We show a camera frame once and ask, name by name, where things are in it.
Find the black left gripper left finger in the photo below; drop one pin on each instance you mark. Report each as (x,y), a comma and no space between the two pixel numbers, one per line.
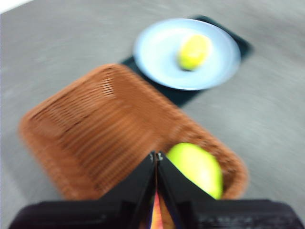
(114,210)

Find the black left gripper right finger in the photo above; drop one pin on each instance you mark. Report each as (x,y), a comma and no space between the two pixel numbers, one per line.
(202,212)

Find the yellow lemon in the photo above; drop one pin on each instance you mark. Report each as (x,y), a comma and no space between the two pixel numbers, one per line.
(194,52)

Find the blue round plate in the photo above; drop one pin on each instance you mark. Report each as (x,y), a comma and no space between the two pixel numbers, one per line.
(157,55)

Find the brown wicker basket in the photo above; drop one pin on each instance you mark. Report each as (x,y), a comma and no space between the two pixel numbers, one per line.
(107,133)

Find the green apple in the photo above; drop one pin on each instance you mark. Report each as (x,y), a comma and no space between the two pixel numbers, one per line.
(200,167)

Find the dark green rectangular tray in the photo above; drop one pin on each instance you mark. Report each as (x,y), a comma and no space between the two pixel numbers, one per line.
(240,45)

